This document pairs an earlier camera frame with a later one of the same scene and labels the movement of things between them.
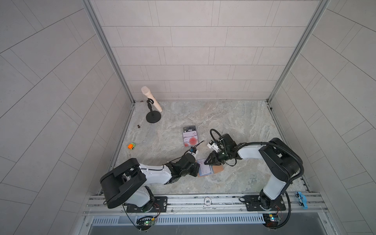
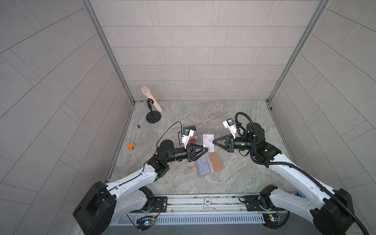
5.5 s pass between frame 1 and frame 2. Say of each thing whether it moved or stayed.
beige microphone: stayed
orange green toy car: stayed
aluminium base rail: stayed
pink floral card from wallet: moved
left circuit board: stayed
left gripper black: moved
